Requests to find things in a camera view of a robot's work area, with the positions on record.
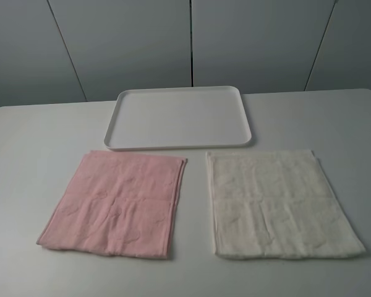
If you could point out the pink terry towel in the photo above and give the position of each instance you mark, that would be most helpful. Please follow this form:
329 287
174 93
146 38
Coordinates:
118 204

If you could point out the cream white terry towel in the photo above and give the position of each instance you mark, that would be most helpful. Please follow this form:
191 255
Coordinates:
276 205

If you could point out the white rectangular plastic tray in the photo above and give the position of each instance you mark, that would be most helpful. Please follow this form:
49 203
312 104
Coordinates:
178 118

